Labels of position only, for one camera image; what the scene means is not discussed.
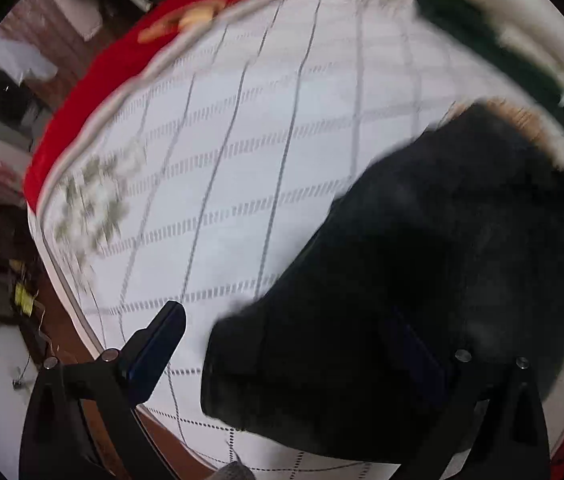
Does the white patterned mat cloth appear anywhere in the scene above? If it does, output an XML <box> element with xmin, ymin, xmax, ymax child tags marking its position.
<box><xmin>26</xmin><ymin>0</ymin><xmax>564</xmax><ymax>480</ymax></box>

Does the black leather jacket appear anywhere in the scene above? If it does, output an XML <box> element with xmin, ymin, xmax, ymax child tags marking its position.
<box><xmin>201</xmin><ymin>104</ymin><xmax>564</xmax><ymax>464</ymax></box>

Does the red floral blanket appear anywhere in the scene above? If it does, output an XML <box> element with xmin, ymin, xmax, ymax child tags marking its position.
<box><xmin>22</xmin><ymin>0</ymin><xmax>564</xmax><ymax>480</ymax></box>

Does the green striped sweater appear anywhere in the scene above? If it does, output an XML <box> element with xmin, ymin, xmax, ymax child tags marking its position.
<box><xmin>416</xmin><ymin>0</ymin><xmax>564</xmax><ymax>128</ymax></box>

